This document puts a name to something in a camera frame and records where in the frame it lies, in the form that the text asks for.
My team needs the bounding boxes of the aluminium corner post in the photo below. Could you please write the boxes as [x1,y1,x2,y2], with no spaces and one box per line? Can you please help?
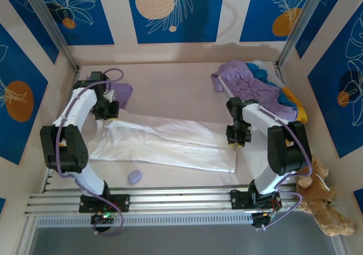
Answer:
[21,0,80,70]
[276,0,330,69]

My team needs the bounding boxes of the aluminium frame rail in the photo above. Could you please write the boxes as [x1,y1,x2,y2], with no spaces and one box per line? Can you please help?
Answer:
[24,184,301,218]

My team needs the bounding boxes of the black controller board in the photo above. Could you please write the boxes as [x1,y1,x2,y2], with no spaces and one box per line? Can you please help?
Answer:
[251,211,275,230]
[90,212,114,233]

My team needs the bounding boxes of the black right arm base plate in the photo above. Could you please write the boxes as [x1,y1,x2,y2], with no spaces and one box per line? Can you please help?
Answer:
[230,190,283,212]

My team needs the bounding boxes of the white plastic bin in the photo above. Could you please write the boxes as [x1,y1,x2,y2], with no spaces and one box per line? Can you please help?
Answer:
[217,59,284,99]

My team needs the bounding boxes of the white t-shirt with black print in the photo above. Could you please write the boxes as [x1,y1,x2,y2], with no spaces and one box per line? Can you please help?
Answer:
[90,112,238,174]

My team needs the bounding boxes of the brown teddy bear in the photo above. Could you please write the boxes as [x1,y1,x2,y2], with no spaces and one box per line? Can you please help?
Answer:
[296,155,357,237]

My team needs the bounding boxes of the grey slotted cable duct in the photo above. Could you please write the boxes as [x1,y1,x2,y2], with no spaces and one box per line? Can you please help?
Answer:
[35,212,256,229]

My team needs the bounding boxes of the small lavender case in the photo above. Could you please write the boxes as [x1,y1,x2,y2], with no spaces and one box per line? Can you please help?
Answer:
[127,169,143,184]

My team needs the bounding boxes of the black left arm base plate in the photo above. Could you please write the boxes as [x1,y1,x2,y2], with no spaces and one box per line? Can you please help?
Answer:
[78,194,131,213]

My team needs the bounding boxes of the crumpled blue t-shirt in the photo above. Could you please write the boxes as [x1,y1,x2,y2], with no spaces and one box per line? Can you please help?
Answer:
[246,62,298,110]

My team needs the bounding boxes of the folded purple t-shirt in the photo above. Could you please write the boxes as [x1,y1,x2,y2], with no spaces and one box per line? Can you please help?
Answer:
[112,82,134,110]

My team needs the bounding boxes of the crumpled yellow t-shirt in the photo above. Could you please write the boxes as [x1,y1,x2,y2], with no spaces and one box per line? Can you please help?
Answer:
[279,86,309,125]

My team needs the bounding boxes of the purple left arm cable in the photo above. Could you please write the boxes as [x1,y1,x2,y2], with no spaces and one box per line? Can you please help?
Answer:
[55,67,125,236]

